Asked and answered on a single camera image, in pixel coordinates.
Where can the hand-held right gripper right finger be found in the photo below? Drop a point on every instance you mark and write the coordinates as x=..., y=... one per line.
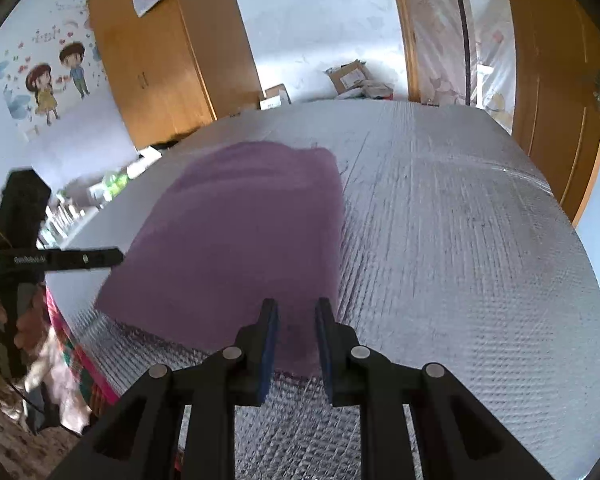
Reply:
x=322, y=350

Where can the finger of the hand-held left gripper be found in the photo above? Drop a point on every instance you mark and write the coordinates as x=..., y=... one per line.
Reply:
x=105, y=258

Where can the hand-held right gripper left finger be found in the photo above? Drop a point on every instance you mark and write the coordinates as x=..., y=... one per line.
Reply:
x=270, y=350

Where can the purple knit sweater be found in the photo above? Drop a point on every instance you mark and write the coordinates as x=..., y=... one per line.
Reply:
x=240, y=230

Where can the green printed packets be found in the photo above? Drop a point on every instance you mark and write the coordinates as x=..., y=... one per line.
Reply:
x=111, y=185

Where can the colourful patterned bed sheet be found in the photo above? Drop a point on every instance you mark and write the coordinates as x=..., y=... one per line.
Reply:
x=87, y=375

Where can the wooden wardrobe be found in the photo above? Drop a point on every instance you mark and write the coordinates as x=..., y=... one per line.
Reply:
x=165, y=70

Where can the person's floral clothing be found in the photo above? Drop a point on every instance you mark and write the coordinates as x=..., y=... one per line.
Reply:
x=10, y=440

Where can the small white box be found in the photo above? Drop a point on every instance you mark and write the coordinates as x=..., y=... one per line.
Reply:
x=274, y=99

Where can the grey parcel bag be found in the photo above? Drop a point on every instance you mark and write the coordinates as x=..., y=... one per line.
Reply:
x=375, y=89

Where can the brown cardboard box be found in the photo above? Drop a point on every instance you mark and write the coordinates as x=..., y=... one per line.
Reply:
x=347, y=75

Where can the translucent door curtain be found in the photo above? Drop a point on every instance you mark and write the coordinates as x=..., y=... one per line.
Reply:
x=440, y=35

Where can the wooden door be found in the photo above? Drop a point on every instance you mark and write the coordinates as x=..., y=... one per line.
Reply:
x=555, y=85

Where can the cartoon children wall poster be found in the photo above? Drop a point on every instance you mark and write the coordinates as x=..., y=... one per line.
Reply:
x=42, y=87

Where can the wooden door frame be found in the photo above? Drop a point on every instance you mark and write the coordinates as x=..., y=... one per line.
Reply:
x=405, y=35

